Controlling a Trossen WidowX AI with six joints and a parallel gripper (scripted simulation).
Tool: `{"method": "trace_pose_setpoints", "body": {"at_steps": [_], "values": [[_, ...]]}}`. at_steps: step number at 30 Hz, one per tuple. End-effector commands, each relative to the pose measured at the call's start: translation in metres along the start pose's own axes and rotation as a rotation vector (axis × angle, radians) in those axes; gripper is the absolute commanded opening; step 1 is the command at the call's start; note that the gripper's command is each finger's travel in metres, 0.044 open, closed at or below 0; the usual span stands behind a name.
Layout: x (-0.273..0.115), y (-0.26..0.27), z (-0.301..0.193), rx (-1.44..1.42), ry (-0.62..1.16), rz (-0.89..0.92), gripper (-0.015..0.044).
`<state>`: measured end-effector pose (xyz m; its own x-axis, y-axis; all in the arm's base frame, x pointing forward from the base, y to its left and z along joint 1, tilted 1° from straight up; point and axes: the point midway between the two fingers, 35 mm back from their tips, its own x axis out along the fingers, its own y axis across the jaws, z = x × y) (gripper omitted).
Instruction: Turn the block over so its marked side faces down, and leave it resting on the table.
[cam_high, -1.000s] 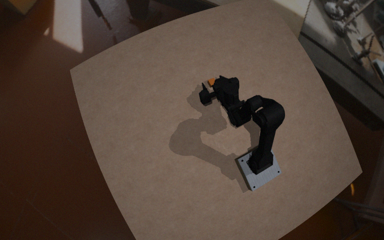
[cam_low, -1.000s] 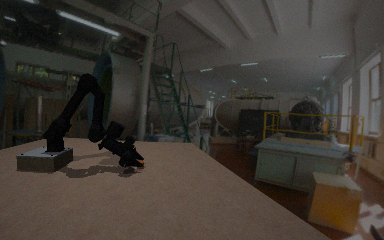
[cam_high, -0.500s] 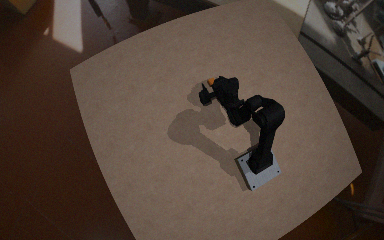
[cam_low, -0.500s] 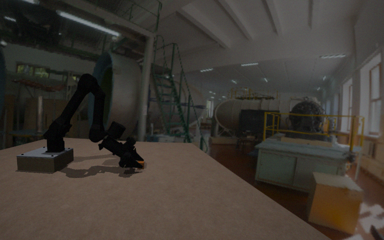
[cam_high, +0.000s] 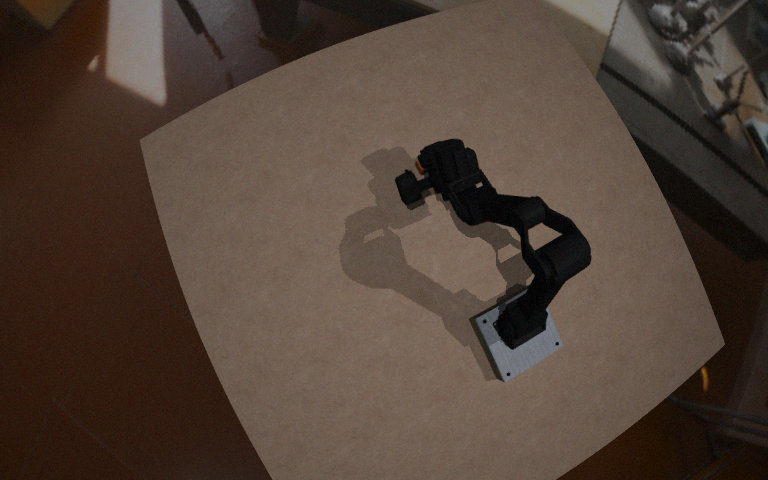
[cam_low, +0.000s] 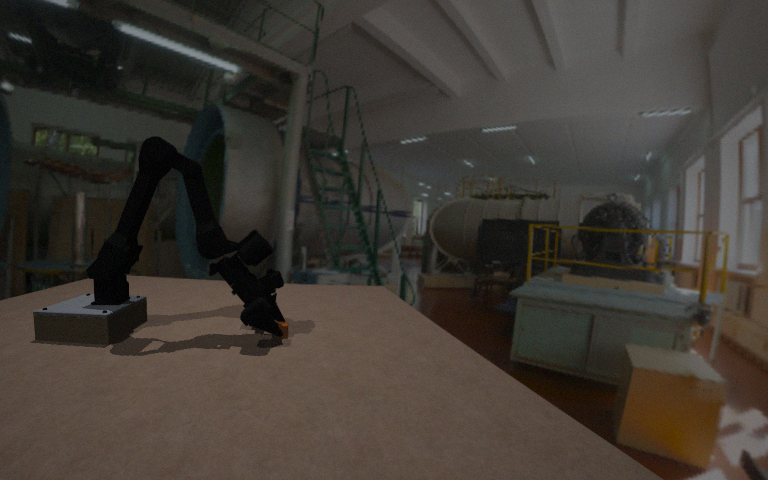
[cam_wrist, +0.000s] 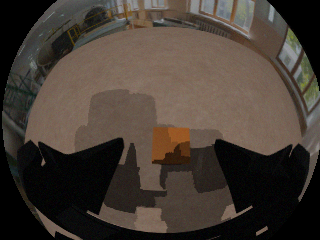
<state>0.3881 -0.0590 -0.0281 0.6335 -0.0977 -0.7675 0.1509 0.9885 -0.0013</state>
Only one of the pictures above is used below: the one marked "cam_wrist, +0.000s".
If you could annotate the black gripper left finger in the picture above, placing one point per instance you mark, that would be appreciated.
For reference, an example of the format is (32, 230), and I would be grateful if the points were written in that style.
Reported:
(88, 173)

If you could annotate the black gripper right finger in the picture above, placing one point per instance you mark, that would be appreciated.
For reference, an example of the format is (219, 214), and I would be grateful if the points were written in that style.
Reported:
(246, 172)

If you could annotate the orange block with dark square face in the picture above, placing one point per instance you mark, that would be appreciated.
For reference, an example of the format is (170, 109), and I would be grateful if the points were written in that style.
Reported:
(171, 146)

